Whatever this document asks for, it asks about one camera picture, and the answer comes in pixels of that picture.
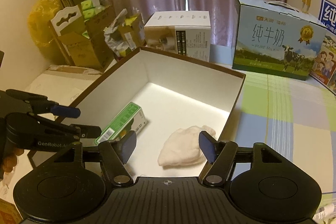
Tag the green tissue pack bundle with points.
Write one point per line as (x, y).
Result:
(90, 8)

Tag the checkered bed sheet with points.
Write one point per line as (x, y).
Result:
(295, 118)

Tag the person's left hand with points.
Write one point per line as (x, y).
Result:
(11, 160)

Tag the brown open shoe box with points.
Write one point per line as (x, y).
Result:
(173, 93)

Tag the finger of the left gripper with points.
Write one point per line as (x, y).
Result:
(33, 132)
(40, 104)

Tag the trash bin with rubbish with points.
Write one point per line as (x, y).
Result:
(125, 34)

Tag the open cardboard box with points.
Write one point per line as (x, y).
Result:
(82, 42)

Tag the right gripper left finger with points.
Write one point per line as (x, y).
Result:
(114, 155)

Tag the white cloth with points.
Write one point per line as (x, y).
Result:
(182, 147)

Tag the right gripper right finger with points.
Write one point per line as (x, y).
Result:
(220, 155)

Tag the white appliance box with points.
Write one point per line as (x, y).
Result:
(186, 33)

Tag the green small carton box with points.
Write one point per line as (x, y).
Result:
(130, 118)

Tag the dark blue milk carton box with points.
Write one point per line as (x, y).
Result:
(324, 65)

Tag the yellow plastic bag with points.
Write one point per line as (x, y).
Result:
(41, 13)

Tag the light blue milk carton box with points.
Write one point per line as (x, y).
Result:
(274, 38)

